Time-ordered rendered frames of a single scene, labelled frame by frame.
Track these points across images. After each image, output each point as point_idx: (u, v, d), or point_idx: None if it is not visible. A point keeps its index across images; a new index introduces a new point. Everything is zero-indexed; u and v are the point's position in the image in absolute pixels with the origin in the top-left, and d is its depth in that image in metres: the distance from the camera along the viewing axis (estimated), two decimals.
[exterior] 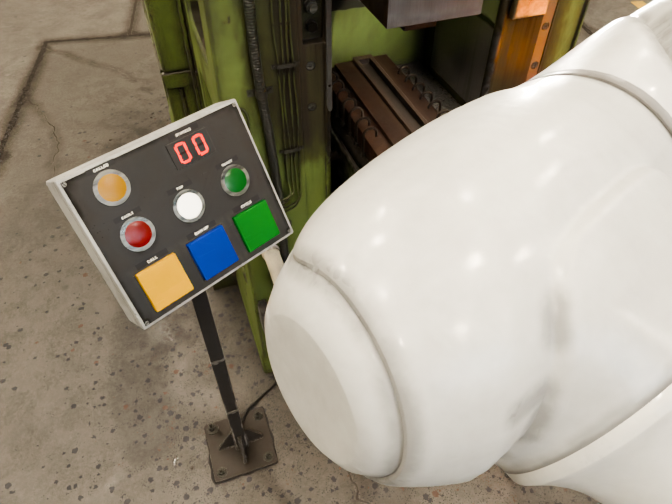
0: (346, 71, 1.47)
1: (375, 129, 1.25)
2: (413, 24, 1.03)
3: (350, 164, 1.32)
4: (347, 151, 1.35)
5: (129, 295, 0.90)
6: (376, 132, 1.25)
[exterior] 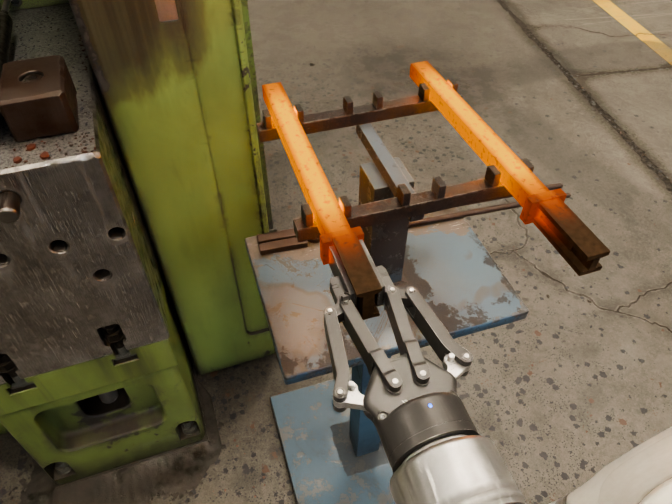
0: None
1: None
2: None
3: None
4: None
5: None
6: None
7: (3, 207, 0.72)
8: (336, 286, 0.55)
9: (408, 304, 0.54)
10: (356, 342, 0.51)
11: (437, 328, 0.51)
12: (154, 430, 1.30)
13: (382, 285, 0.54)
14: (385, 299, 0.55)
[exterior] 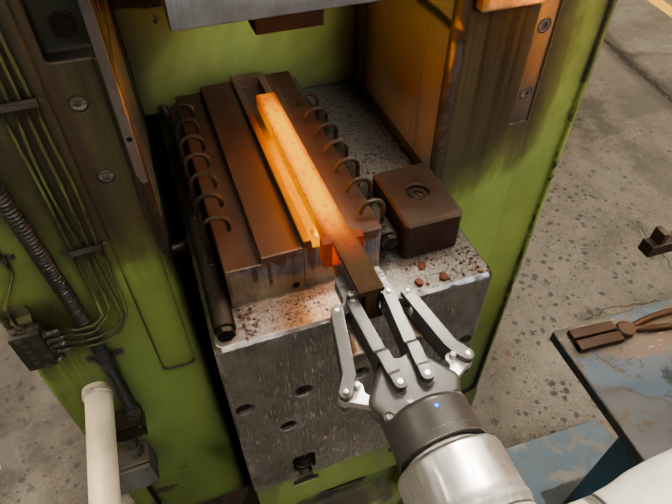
0: (214, 100, 0.89)
1: (224, 218, 0.66)
2: (238, 20, 0.45)
3: (195, 273, 0.74)
4: None
5: None
6: (228, 223, 0.67)
7: (414, 334, 0.70)
8: (341, 285, 0.55)
9: (404, 304, 0.54)
10: (362, 341, 0.51)
11: (436, 327, 0.51)
12: (382, 503, 1.28)
13: None
14: (381, 300, 0.55)
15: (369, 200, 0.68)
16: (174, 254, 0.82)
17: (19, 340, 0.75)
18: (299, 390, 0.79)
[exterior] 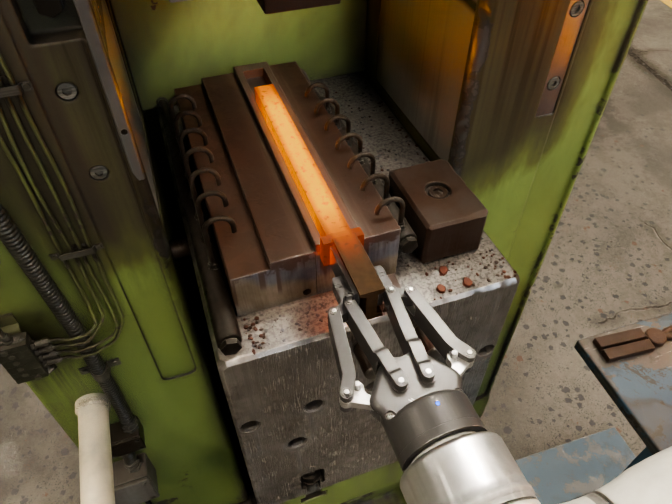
0: (217, 92, 0.83)
1: (228, 219, 0.60)
2: None
3: (196, 278, 0.68)
4: None
5: None
6: (233, 224, 0.61)
7: None
8: (339, 286, 0.55)
9: (407, 303, 0.54)
10: (360, 342, 0.51)
11: (439, 326, 0.51)
12: None
13: None
14: (384, 299, 0.55)
15: (388, 199, 0.62)
16: (174, 257, 0.76)
17: (5, 351, 0.69)
18: (309, 405, 0.73)
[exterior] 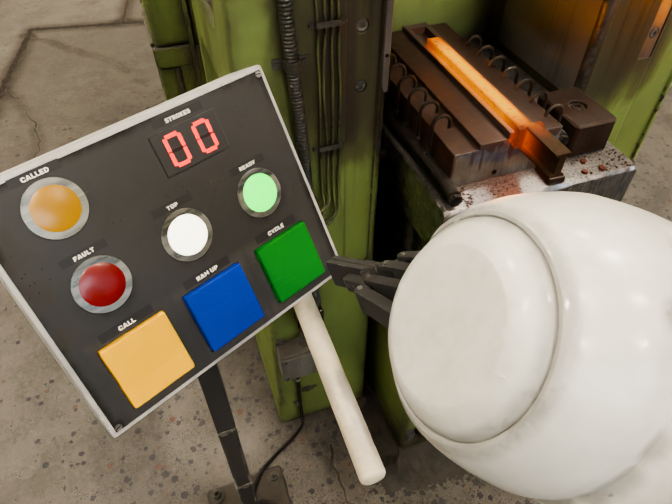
0: (396, 43, 1.12)
1: (449, 117, 0.89)
2: None
3: (409, 166, 0.96)
4: (403, 148, 0.99)
5: (88, 386, 0.54)
6: (451, 121, 0.89)
7: None
8: (352, 278, 0.55)
9: None
10: None
11: None
12: None
13: (375, 263, 0.54)
14: (386, 277, 0.54)
15: (555, 105, 0.90)
16: None
17: None
18: None
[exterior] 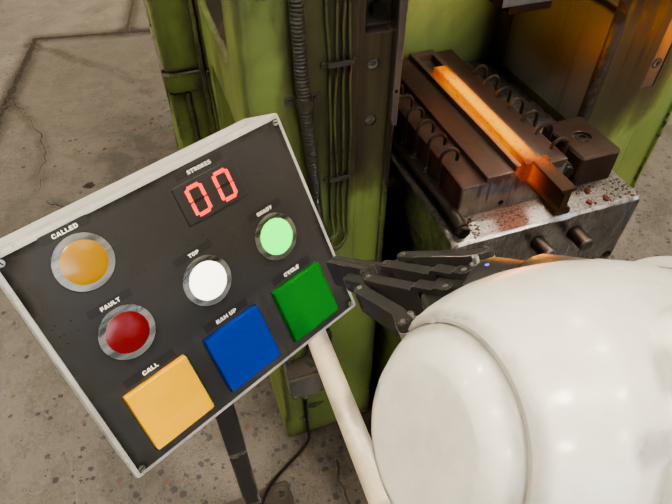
0: (403, 71, 1.14)
1: (457, 150, 0.91)
2: (539, 1, 0.69)
3: (417, 196, 0.98)
4: (411, 177, 1.01)
5: (114, 430, 0.56)
6: (458, 154, 0.91)
7: (588, 239, 0.95)
8: (352, 278, 0.55)
9: None
10: (396, 299, 0.50)
11: (446, 253, 0.51)
12: None
13: (375, 263, 0.54)
14: (385, 276, 0.54)
15: (560, 138, 0.92)
16: None
17: None
18: None
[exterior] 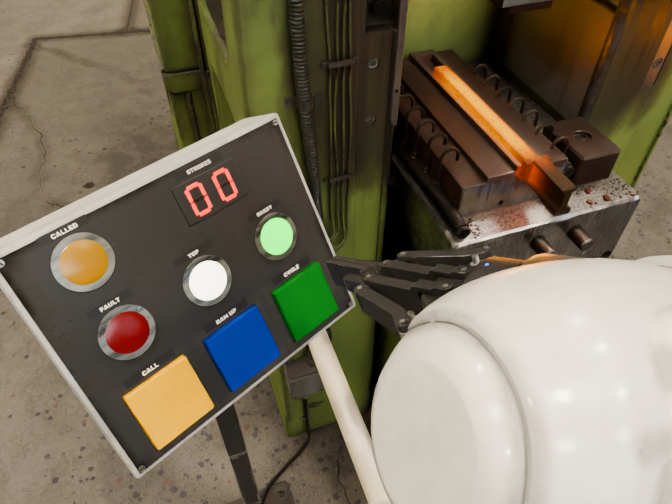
0: (403, 71, 1.14)
1: (457, 150, 0.91)
2: (539, 1, 0.69)
3: (417, 196, 0.98)
4: (411, 177, 1.01)
5: (113, 430, 0.56)
6: (459, 154, 0.91)
7: (588, 239, 0.95)
8: (352, 278, 0.55)
9: None
10: (396, 299, 0.50)
11: (446, 253, 0.51)
12: None
13: (375, 263, 0.54)
14: (385, 276, 0.54)
15: (560, 138, 0.92)
16: None
17: None
18: None
